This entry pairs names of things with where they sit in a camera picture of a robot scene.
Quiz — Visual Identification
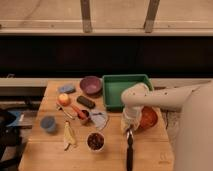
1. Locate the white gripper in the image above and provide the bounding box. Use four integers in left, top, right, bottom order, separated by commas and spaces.
121, 107, 141, 134

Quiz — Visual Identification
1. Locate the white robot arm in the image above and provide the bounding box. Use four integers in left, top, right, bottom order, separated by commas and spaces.
121, 81, 213, 171

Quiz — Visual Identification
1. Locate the grey cloth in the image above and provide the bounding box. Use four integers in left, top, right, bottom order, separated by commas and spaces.
89, 109, 108, 130

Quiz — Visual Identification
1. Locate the orange red bowl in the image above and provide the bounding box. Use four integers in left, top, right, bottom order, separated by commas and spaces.
140, 106, 158, 129

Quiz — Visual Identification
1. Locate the white cup with beans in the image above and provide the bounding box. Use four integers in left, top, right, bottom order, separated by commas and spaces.
86, 132, 105, 152

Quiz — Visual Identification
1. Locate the green plastic tray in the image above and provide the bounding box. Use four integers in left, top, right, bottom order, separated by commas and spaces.
102, 74, 153, 111

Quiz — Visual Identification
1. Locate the black rectangular block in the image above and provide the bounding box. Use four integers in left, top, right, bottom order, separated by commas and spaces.
77, 96, 95, 109

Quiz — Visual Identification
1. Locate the purple bowl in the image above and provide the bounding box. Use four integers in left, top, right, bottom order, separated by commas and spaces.
80, 76, 102, 95

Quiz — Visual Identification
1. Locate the blue sponge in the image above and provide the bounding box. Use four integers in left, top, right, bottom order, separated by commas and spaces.
58, 84, 75, 93

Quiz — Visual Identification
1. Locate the red yellow apple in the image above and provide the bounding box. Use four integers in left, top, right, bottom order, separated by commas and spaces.
58, 93, 71, 106

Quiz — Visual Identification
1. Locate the metal fork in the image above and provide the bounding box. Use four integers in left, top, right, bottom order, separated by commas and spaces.
56, 103, 75, 120

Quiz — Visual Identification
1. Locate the blue cup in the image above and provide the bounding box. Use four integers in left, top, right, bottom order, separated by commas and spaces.
40, 116, 56, 133

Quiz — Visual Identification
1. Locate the blue black object at left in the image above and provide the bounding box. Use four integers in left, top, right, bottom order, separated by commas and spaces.
0, 108, 22, 171

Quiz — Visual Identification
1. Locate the red handled measuring scoop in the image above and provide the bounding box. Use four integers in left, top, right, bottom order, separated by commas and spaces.
71, 104, 89, 125

